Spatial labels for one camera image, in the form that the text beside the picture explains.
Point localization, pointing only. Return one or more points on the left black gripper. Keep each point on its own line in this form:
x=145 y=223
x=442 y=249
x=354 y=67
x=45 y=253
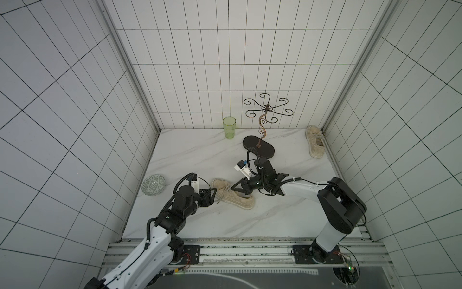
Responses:
x=204 y=194

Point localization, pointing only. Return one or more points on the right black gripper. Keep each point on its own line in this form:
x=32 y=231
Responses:
x=245 y=185

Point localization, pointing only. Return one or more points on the beige lace-up shoe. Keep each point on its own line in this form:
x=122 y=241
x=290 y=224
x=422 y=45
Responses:
x=227 y=195

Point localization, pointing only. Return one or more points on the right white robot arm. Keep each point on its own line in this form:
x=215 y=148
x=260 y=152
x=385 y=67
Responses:
x=339 y=206

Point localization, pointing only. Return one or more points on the metal jewelry stand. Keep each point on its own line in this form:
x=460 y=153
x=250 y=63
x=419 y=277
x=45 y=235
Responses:
x=268 y=116

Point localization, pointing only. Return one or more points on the patterned ceramic bowl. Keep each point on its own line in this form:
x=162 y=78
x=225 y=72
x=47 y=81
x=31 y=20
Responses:
x=153 y=185

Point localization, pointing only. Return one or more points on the green plastic cup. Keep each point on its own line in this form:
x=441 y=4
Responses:
x=229 y=126

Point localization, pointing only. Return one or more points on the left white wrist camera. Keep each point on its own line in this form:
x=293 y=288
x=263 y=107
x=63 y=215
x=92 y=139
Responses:
x=194 y=183

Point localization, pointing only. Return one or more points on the aluminium mounting rail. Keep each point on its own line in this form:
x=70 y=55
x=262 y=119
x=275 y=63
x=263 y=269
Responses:
x=273 y=252

